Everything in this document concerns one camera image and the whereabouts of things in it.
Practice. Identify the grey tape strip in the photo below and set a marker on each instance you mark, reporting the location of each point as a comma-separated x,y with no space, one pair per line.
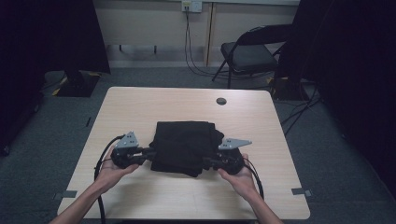
300,191
67,194

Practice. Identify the black curtain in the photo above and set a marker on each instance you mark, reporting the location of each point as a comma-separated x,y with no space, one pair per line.
358,62
46,31

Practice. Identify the wooden wall strip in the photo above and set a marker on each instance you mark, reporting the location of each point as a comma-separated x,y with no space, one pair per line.
209,34

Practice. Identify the black folding chair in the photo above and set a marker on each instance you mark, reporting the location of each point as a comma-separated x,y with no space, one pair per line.
249,57

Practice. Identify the black pants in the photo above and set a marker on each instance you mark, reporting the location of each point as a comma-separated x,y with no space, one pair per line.
183,146

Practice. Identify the person's right hand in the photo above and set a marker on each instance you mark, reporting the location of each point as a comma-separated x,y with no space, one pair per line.
244,182

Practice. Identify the round table grommet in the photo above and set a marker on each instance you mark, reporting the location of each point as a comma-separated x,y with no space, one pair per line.
221,101

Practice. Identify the black stand base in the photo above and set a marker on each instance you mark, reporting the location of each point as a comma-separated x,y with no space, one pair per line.
77,87

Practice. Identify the white wall socket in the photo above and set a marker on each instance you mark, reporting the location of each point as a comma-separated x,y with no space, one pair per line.
196,6

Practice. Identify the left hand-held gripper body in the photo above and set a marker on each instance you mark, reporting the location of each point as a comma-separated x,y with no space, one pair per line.
126,155

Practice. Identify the person's left hand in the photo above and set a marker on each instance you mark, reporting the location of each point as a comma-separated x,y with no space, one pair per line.
107,175

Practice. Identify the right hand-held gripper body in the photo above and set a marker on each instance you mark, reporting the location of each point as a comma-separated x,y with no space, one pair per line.
232,161

